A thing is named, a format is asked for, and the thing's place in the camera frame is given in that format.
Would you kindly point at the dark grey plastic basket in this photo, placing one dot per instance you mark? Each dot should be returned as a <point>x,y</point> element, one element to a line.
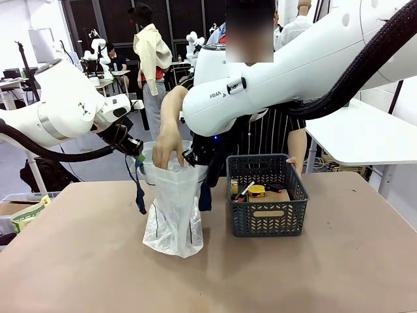
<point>270,215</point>

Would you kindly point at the person's right forearm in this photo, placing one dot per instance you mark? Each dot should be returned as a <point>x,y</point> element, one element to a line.
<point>171,107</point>

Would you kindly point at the wooden background table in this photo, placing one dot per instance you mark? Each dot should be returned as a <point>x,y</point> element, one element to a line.
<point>104,85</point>

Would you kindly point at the black backpack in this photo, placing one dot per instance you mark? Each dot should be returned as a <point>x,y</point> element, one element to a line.
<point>49,176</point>

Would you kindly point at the brown tape roll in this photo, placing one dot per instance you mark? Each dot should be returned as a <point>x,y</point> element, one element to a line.
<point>234,187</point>

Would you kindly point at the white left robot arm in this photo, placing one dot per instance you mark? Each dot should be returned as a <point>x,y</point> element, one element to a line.
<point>58,104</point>

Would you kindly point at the person in striped black shirt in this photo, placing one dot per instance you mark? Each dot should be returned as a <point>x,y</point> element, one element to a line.
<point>270,137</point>

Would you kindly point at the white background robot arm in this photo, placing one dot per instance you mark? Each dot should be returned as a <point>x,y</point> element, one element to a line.
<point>97,49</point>
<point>195,42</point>

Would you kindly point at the mannequin in cream hoodie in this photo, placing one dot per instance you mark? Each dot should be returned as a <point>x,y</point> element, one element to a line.
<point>151,62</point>

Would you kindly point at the white marker pen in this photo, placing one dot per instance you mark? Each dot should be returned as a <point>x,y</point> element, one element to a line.
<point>243,191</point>

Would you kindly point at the brown cardboard box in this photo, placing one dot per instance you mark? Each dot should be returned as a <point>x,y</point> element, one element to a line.
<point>277,196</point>

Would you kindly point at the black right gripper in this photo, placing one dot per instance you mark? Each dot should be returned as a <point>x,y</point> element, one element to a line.
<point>208,146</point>

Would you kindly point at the person's left hand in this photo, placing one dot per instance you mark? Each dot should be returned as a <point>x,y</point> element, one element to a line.
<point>292,161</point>

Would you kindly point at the clear plastic storage bin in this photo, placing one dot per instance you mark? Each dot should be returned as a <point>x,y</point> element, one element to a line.
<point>19,196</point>

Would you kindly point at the black and red tool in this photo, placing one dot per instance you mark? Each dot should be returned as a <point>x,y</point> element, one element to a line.
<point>273,188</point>

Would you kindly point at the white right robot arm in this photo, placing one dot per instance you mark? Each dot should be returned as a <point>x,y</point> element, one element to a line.
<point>260,78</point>

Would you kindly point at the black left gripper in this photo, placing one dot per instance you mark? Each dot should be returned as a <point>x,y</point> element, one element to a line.
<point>120,133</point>

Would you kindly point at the seated person in dark shirt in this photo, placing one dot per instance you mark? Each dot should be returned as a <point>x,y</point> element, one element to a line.
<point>116,62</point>

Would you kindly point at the person's left forearm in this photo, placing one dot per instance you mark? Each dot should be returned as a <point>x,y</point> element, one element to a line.
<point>297,143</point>

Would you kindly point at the grey whiteboard panel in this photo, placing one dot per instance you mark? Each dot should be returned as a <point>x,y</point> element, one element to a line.
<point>41,45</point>

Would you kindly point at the white side table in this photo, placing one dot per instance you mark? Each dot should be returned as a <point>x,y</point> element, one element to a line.
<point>358,137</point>

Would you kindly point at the person's right hand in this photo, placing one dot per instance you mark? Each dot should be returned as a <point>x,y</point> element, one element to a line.
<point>167,151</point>

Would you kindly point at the person in white shirt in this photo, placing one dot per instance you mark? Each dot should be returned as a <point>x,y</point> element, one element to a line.
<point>293,29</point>

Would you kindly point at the black tripod stand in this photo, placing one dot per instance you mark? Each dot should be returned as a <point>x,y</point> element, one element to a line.
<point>395,98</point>
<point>27,71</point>

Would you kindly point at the green printed cardboard box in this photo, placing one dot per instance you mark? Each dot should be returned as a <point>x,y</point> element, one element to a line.
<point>29,215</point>

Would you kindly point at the yellow tape measure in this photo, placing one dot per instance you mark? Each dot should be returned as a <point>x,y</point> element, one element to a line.
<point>257,191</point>

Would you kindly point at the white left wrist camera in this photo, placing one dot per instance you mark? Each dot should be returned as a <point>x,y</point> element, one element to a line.
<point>138,105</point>

